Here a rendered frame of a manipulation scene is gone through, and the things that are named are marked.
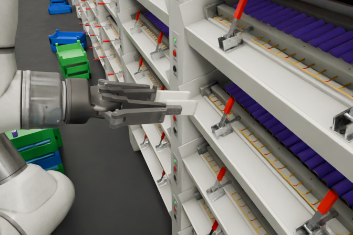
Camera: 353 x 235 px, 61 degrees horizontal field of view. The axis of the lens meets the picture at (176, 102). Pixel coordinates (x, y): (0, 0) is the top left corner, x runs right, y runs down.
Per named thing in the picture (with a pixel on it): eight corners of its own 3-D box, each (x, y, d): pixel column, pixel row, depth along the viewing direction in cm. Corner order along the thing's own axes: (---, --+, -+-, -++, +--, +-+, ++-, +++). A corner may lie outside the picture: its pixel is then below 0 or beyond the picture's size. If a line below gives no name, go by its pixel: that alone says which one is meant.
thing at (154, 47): (173, 97, 88) (161, 57, 79) (124, 32, 135) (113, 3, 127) (233, 70, 91) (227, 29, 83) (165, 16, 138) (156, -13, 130)
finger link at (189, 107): (163, 98, 53) (164, 100, 53) (197, 99, 56) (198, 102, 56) (159, 113, 55) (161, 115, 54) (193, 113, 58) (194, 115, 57)
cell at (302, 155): (330, 150, 55) (301, 166, 54) (322, 143, 56) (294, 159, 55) (330, 143, 54) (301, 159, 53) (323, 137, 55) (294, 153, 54)
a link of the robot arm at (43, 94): (21, 142, 44) (64, 140, 46) (21, 86, 40) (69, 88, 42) (23, 110, 51) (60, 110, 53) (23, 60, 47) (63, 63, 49)
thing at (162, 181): (174, 224, 120) (165, 205, 112) (134, 136, 167) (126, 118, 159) (218, 201, 123) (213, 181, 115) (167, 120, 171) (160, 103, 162)
